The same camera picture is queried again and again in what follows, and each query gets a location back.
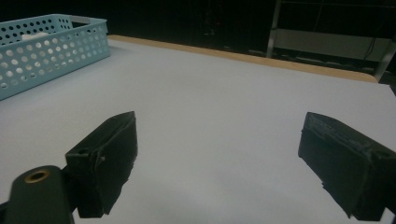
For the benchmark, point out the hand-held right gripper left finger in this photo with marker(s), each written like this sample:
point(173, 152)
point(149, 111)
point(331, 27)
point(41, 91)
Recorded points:
point(107, 161)

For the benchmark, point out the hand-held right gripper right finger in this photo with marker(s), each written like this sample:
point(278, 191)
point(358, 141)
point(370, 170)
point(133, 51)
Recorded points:
point(348, 168)

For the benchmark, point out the light blue perforated plastic basket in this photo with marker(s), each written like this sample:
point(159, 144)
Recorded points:
point(46, 53)

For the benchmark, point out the white object in basket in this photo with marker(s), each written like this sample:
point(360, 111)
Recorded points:
point(34, 35)

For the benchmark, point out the grey metal frame stand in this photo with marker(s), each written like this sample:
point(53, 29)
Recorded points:
point(327, 43)

